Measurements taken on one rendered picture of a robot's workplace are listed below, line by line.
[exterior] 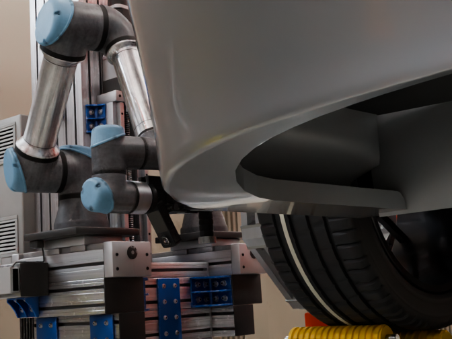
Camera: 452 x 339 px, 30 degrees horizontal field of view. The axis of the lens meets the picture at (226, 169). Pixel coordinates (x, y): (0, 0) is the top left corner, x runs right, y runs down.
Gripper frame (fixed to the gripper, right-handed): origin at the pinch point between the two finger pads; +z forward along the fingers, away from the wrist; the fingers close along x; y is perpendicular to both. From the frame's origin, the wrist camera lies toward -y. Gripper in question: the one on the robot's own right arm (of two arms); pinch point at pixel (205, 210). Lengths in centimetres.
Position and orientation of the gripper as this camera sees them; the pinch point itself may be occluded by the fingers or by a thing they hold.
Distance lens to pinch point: 207.3
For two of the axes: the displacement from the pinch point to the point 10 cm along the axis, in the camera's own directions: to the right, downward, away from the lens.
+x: -7.2, 1.5, 6.7
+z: 6.9, 0.7, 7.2
